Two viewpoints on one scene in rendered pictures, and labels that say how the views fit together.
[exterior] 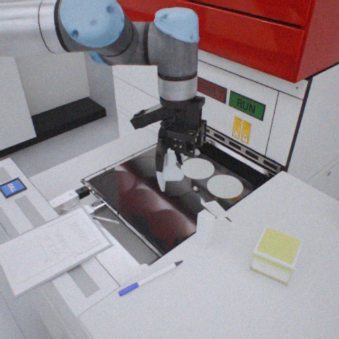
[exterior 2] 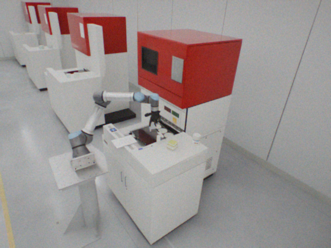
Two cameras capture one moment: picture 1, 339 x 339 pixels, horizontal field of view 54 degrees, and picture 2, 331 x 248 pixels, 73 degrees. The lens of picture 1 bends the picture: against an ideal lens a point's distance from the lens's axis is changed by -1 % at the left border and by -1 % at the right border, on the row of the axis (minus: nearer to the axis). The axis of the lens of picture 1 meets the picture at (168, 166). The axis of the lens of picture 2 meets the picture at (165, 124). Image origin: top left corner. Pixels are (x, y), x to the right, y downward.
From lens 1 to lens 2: 141 cm
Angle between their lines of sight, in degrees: 9
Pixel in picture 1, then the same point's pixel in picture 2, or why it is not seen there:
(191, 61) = (156, 104)
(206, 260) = (157, 146)
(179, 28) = (154, 98)
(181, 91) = (154, 109)
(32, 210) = (118, 135)
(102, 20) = (141, 97)
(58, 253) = (125, 142)
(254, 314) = (165, 154)
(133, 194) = (143, 135)
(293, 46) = (181, 101)
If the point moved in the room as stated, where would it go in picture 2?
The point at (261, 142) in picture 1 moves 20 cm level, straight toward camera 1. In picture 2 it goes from (179, 124) to (172, 133)
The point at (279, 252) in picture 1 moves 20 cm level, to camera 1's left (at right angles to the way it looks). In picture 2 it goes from (172, 143) to (149, 141)
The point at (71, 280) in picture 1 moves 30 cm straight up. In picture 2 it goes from (128, 147) to (127, 117)
